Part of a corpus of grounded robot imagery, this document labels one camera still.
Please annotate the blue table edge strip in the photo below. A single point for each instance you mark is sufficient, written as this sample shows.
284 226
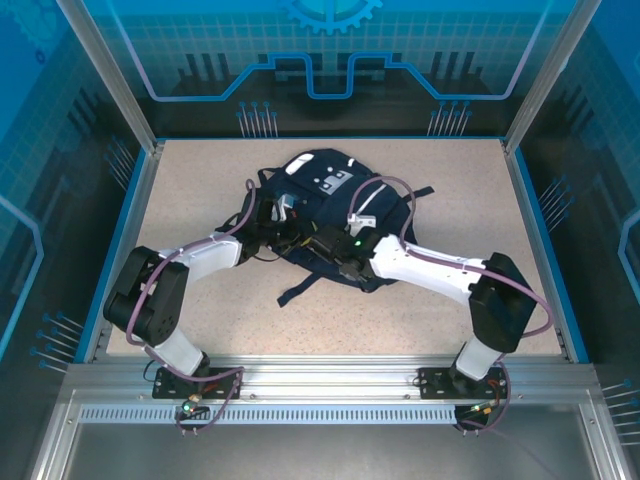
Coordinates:
131 200
533 200

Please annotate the navy blue backpack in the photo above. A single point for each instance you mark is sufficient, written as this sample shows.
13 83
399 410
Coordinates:
340 200

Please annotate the aluminium frame rail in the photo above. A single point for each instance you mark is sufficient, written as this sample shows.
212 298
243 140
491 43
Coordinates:
325 375

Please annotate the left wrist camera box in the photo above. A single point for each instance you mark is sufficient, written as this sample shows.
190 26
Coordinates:
277 210

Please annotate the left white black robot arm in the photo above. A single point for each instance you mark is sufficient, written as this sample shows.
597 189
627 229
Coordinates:
210 257

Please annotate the steel sheet shelf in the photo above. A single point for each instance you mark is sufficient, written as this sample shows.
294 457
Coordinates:
325 455

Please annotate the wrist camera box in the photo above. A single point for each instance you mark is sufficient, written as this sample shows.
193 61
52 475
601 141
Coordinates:
362 221
277 210

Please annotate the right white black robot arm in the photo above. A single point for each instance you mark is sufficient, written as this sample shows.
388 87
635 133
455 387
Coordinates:
425 262

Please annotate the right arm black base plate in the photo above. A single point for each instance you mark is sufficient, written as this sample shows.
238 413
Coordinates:
432 382

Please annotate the blue printed panel with gear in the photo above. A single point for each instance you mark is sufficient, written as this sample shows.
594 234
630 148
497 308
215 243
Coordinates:
200 40

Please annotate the blue printed side panel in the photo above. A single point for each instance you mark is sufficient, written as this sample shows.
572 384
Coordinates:
600 150
40 150

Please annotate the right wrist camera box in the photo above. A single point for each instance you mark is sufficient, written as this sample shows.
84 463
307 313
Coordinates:
362 221

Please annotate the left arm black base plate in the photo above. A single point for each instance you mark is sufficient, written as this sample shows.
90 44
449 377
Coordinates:
167 387

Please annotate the aluminium frame post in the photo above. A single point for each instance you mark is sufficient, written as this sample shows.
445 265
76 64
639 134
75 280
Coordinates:
550 75
113 75

